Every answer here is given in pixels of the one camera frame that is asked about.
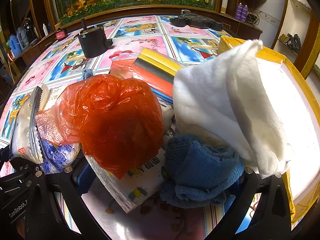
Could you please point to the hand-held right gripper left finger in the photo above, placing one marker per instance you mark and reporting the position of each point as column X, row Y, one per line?
column 83, row 177

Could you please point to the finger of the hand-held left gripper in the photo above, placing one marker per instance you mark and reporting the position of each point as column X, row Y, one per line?
column 22, row 171

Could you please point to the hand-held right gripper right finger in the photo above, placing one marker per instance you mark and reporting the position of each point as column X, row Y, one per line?
column 250, row 187

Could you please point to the blue tissue packet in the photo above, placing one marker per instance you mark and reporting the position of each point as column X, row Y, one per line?
column 58, row 157

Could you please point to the silver snack packet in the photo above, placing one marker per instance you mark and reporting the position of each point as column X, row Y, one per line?
column 25, row 130

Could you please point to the blue towel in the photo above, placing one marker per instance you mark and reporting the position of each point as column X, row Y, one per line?
column 200, row 170

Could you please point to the orange plastic bag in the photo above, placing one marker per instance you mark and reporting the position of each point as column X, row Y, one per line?
column 112, row 120

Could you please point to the white box with yellow tape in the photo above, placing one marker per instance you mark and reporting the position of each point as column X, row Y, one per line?
column 295, row 110

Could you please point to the white towel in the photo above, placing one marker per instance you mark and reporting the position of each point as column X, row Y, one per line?
column 225, row 100

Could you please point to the small blue cloth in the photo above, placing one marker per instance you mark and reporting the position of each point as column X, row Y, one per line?
column 87, row 74

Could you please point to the blue water jug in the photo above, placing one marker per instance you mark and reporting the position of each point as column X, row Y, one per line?
column 15, row 46

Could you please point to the dark kettle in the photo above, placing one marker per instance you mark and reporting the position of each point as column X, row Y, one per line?
column 25, row 35

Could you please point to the black holder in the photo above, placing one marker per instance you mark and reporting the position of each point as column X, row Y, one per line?
column 93, row 41

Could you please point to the small red box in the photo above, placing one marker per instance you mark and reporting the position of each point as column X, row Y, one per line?
column 61, row 34

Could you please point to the small white bottle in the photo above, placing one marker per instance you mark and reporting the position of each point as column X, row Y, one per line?
column 45, row 30

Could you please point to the printed tablecloth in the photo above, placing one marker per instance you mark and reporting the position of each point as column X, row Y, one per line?
column 140, row 42

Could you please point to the dark wooden cabinet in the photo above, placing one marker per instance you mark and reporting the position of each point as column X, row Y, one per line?
column 245, row 31

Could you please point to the purple spray can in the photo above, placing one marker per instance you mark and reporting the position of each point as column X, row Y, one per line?
column 238, row 11
column 244, row 13

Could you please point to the black plastic device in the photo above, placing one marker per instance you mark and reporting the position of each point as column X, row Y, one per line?
column 195, row 21

